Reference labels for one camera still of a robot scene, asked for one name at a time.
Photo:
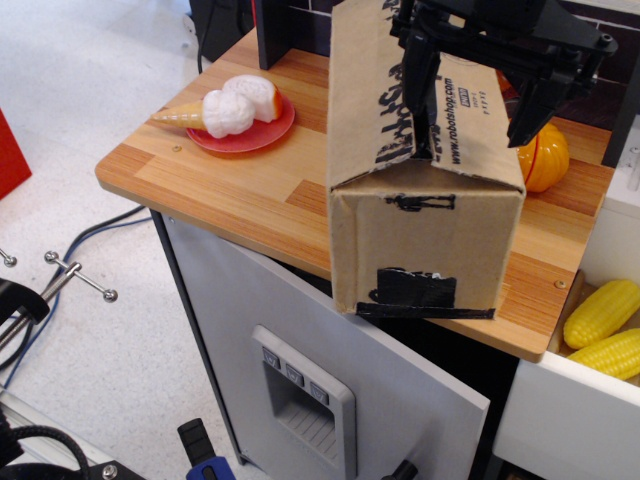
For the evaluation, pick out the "blue black clamp handle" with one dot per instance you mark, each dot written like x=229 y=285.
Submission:
x=205 y=463

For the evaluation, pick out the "toy ice cream cone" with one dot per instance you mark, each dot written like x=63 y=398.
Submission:
x=219 y=113

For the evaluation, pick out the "black knob at bottom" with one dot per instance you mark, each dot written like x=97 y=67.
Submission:
x=406 y=470

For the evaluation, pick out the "brown cardboard box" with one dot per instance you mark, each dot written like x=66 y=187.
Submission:
x=415 y=235

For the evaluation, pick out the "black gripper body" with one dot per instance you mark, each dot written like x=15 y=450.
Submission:
x=523 y=38

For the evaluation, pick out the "yellow toy corn lower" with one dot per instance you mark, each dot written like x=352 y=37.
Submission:
x=616 y=356

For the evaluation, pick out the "yellow toy corn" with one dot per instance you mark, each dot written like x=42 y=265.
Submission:
x=616 y=356
x=602 y=314

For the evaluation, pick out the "orange toy pumpkin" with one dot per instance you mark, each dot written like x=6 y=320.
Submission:
x=545 y=160

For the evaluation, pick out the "black dark post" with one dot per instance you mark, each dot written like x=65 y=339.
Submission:
x=275 y=32

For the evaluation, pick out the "white drawer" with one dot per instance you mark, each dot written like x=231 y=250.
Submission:
x=563 y=420

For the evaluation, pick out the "grey toy fridge door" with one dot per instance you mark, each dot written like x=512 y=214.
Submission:
x=306 y=392

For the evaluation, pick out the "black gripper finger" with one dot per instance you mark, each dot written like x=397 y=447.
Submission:
x=421 y=62
x=539 y=99

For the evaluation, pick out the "red box at left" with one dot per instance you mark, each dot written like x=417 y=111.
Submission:
x=14 y=167

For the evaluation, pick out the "yellow toy corn upper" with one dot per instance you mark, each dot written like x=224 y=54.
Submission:
x=602 y=314

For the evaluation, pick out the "metal clamp with black body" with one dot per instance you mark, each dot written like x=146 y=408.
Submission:
x=30 y=307

